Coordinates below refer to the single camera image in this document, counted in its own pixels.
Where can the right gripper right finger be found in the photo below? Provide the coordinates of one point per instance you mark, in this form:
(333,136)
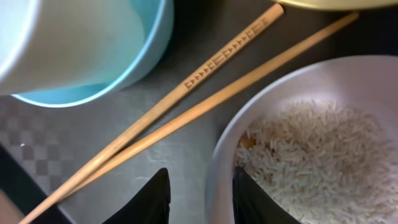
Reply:
(252,205)

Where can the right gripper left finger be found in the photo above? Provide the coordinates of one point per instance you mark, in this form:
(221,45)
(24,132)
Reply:
(151,205)

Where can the white bowl with rice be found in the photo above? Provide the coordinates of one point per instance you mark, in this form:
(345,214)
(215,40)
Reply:
(321,142)

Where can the white paper cup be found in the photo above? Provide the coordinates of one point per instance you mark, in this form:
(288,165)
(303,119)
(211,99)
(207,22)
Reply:
(62,43)

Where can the right wooden chopstick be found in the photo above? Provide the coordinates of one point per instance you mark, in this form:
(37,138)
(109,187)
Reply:
(218,98)

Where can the wooden chopstick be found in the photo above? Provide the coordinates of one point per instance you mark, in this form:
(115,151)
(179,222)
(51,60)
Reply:
(218,98)
(181,90)

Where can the brown serving tray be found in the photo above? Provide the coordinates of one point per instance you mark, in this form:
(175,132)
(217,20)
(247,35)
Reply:
(42,147)

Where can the light blue bowl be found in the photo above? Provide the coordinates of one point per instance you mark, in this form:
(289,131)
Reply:
(157,17)

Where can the left wooden chopstick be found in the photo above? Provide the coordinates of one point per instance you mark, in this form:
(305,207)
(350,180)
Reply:
(181,90)

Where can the yellow plate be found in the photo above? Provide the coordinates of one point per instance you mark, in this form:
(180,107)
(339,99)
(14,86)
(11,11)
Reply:
(337,5)

